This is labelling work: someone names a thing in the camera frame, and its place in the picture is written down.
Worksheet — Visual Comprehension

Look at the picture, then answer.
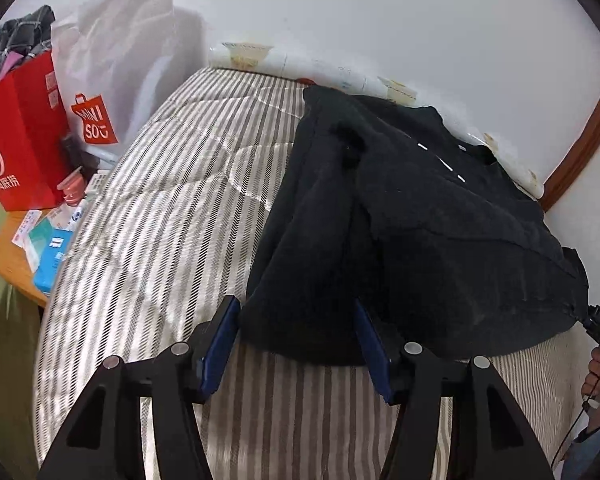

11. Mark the black sweatshirt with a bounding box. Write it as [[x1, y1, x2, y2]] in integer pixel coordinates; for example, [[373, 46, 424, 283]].
[[245, 85, 590, 367]]

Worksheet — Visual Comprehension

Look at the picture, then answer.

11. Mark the black cable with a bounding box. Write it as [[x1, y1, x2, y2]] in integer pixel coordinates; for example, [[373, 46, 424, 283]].
[[550, 375, 600, 471]]

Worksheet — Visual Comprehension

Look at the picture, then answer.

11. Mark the green blanket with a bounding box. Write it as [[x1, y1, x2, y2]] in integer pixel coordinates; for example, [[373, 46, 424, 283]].
[[0, 195, 46, 466]]

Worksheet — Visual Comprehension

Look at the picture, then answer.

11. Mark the grey striped mattress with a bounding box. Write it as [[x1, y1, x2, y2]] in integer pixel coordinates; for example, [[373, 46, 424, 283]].
[[32, 66, 581, 480]]

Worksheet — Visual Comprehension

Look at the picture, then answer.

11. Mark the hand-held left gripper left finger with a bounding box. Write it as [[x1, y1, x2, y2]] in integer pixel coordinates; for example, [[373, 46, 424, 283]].
[[37, 295, 241, 480]]

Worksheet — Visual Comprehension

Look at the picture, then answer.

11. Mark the brown wooden door frame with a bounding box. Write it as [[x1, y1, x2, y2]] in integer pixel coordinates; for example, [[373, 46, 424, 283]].
[[539, 57, 600, 212]]

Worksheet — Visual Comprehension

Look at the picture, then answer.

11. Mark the pink small jar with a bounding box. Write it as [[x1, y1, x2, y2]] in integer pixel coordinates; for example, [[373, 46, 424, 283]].
[[57, 172, 86, 206]]

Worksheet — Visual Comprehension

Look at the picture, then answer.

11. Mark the white plastic shopping bag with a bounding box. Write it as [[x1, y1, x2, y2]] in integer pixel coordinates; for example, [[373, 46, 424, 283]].
[[51, 0, 206, 161]]

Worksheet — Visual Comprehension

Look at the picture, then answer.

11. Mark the grey plaid cloth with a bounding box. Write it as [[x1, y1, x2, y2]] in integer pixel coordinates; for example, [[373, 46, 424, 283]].
[[0, 5, 56, 93]]

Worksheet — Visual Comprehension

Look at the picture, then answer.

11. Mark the red paper bag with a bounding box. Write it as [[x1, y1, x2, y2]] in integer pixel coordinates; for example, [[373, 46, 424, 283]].
[[0, 50, 73, 212]]

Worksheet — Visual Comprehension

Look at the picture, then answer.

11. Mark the wooden nightstand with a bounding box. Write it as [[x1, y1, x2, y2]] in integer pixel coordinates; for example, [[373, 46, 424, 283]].
[[0, 210, 63, 307]]

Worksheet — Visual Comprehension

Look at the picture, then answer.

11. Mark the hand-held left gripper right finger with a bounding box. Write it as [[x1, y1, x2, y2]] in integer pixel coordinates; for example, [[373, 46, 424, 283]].
[[352, 299, 556, 480]]

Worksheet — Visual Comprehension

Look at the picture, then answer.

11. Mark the light blue box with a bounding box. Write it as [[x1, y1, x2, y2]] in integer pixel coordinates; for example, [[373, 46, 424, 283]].
[[32, 227, 76, 295]]

